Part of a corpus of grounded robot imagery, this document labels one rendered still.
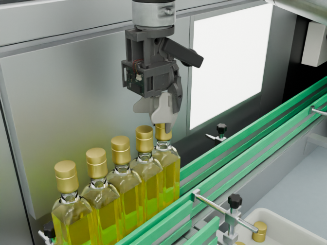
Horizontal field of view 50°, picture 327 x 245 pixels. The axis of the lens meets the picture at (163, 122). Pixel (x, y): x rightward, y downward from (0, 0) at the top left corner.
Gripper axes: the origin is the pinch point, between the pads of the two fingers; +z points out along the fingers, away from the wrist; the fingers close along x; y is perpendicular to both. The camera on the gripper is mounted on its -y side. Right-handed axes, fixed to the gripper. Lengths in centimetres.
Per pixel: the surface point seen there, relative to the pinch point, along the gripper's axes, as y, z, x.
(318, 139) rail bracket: -69, 29, 3
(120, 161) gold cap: 12.6, 2.6, 2.8
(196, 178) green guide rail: -15.6, 24.6, -4.6
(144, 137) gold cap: 6.8, 0.0, 2.3
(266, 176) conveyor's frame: -40, 31, 2
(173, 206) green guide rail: 1.0, 18.9, 4.5
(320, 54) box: -102, 10, -18
